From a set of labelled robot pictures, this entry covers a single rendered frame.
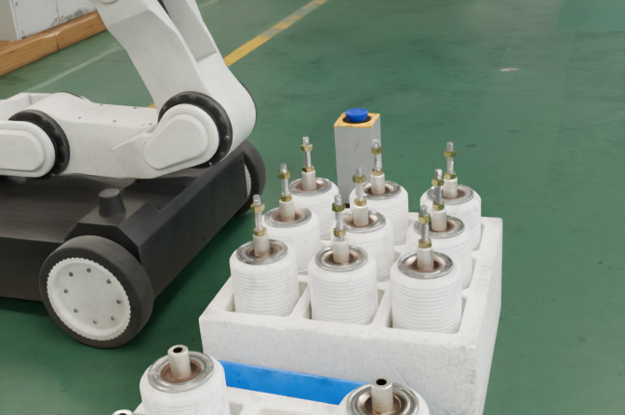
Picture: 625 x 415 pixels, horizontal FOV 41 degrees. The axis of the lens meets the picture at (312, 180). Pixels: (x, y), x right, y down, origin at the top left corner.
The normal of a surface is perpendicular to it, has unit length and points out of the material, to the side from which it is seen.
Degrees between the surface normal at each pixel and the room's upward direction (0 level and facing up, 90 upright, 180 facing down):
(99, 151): 90
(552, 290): 0
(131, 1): 90
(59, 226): 0
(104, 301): 90
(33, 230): 0
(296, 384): 88
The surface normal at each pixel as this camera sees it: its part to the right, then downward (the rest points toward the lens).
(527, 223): -0.07, -0.92
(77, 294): -0.32, 0.39
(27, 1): 0.95, 0.06
